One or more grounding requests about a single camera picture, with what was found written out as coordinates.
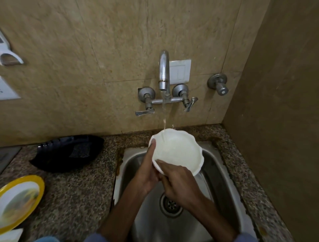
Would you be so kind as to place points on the person's right hand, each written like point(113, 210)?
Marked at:
point(182, 187)

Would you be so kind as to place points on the person's left hand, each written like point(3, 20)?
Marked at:
point(147, 174)

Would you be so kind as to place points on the white bowl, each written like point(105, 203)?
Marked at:
point(177, 149)

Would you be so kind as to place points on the yellow rimmed picture bowl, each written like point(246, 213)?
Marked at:
point(17, 204)

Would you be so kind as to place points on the white rectangular plate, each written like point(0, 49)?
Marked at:
point(10, 236)

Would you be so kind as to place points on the person's left forearm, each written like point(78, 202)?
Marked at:
point(122, 217)

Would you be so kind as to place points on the person's left blue sleeve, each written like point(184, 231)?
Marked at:
point(96, 238)

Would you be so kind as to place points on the steel sink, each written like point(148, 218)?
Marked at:
point(149, 224)

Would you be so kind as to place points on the dark scouring pad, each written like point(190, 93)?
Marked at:
point(79, 150)

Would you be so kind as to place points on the black ribbed plastic tray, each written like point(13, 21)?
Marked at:
point(54, 159)

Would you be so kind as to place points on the grey flat tray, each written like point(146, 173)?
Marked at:
point(7, 157)

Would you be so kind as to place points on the white grater peeler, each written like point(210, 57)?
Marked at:
point(3, 47)

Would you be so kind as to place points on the metal wall faucet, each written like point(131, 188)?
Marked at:
point(164, 67)

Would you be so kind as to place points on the white switch plate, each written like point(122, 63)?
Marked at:
point(180, 71)

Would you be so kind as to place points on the metal wall valve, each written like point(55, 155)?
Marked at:
point(218, 83)

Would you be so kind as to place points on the white wall socket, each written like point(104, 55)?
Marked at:
point(7, 92)

